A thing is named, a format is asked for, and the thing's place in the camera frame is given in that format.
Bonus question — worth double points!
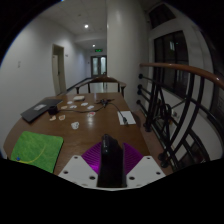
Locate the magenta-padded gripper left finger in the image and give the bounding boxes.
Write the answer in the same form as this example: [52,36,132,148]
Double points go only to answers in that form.
[58,141,104,188]

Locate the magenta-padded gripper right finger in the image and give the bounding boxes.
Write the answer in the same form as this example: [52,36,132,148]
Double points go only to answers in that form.
[122,142,167,188]

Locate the black computer mouse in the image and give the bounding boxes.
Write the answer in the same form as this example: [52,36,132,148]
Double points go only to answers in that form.
[96,133,128,188]

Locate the green mouse pad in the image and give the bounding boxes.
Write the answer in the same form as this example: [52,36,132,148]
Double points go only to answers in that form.
[9,130,64,174]

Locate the white notepad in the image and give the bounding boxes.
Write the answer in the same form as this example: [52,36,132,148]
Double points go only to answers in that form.
[117,110,137,126]

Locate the small black box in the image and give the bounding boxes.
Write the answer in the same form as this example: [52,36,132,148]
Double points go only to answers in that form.
[47,105,59,116]

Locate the black closed laptop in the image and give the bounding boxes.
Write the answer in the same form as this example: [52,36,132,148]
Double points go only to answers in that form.
[20,98,64,123]

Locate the wooden armchair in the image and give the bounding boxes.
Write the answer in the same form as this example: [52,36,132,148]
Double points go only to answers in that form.
[74,74,128,98]

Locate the white side door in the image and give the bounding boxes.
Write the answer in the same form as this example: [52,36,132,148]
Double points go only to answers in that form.
[51,44,68,95]

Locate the glass double door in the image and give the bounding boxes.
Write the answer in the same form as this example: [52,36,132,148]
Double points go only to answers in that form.
[90,55,108,78]

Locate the black railing with wooden handrail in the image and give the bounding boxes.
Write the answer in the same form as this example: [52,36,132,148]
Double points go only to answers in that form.
[135,62,224,171]

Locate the large dark window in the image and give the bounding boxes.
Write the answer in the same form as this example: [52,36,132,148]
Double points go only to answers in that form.
[153,30,189,98]

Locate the ceiling lights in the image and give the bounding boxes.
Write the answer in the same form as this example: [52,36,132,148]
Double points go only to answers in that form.
[59,0,98,48]

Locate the small dark transom window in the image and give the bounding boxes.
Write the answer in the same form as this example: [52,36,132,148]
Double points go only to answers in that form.
[148,3,178,29]

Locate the black cable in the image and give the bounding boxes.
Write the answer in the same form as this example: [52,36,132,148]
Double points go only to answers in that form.
[64,98,129,125]

